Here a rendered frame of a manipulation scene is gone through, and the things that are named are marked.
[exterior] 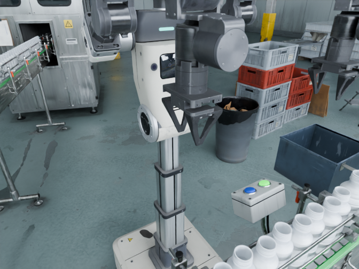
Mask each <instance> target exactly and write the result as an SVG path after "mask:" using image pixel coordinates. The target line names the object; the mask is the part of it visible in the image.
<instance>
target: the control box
mask: <svg viewBox="0 0 359 269"><path fill-rule="evenodd" d="M262 180H267V181H269V183H270V184H269V185H267V186H261V185H259V182H260V181H262ZM246 187H254V188H255V192H253V193H246V192H245V191H244V190H245V188H246ZM231 197H232V204H233V211H234V214H235V215H237V216H239V217H241V218H243V219H246V220H248V221H249V222H251V223H255V222H257V221H258V220H260V226H261V229H262V232H263V235H267V234H268V233H270V231H269V214H271V213H273V212H274V211H276V210H278V209H280V208H282V207H283V206H285V205H286V198H285V190H284V184H282V183H279V182H276V181H272V180H269V179H265V178H263V179H260V180H258V181H256V182H254V183H252V184H250V185H247V186H245V187H243V188H241V189H239V190H237V191H235V192H232V193H231ZM265 216H266V217H267V229H266V226H265Z"/></svg>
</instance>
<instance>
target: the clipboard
mask: <svg viewBox="0 0 359 269"><path fill-rule="evenodd" d="M0 46H15V45H14V41H13V38H12V34H11V31H10V27H9V23H8V20H7V19H0Z"/></svg>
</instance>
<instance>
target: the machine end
mask: <svg viewBox="0 0 359 269"><path fill-rule="evenodd" d="M86 12H91V8H90V1H89V0H0V19H7V20H8V23H9V27H10V31H11V34H12V38H13V41H14V45H15V46H0V55H1V54H3V53H5V52H7V51H9V50H11V49H13V48H15V47H17V46H19V45H20V44H22V43H24V42H26V41H28V40H30V39H32V38H33V37H36V36H39V37H40V36H42V34H43V35H46V33H49V34H47V36H49V35H51V34H52V35H51V36H49V37H52V38H53V43H54V48H55V51H56V55H55V56H54V57H53V58H52V59H51V61H50V62H49V63H48V64H47V65H46V66H45V67H44V68H43V71H42V72H41V73H40V77H41V81H42V85H43V89H44V93H45V97H46V101H47V104H48V108H49V110H59V109H72V108H85V107H91V108H92V110H91V111H90V113H92V114H94V113H97V112H98V110H94V107H97V104H98V101H99V92H100V81H101V77H100V75H101V72H100V70H99V63H98V62H91V61H90V60H89V58H88V54H87V51H86V48H85V44H84V40H83V37H82V33H81V26H82V22H83V19H84V16H85V13H86ZM49 37H48V38H49ZM8 106H9V109H10V111H11V112H12V114H15V113H18V114H19V117H17V120H23V119H25V118H26V117H25V116H21V113H27V112H40V111H45V108H44V104H43V100H42V96H41V92H40V89H39V85H38V82H37V78H36V76H35V77H34V79H33V80H32V81H31V82H30V83H29V84H28V85H27V86H26V87H25V88H24V89H23V90H22V91H21V92H20V93H19V94H18V96H17V97H16V98H15V99H14V100H13V101H12V102H11V103H10V104H9V105H8Z"/></svg>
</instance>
